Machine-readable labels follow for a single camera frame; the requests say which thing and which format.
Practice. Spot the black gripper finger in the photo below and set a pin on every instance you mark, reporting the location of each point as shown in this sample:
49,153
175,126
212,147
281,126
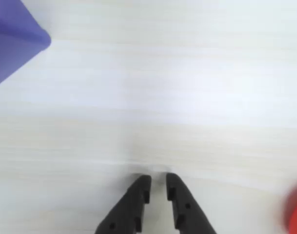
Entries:
187,214
131,209

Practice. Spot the blue plastic box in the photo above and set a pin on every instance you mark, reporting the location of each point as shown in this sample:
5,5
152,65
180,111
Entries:
11,36

